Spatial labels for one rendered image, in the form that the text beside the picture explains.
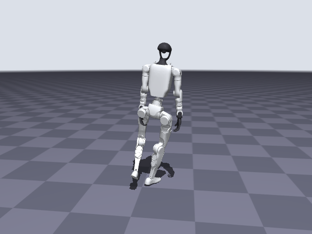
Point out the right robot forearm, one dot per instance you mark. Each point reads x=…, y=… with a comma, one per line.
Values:
x=178, y=103

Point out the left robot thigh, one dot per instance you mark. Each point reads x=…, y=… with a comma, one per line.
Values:
x=142, y=112

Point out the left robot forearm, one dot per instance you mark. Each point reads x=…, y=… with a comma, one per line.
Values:
x=143, y=98

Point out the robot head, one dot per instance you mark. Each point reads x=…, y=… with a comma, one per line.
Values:
x=164, y=47

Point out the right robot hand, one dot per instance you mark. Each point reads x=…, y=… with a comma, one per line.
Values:
x=178, y=122

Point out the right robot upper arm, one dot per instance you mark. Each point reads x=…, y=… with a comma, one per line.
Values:
x=177, y=73

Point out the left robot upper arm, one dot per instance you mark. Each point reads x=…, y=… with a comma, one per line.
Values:
x=145, y=78

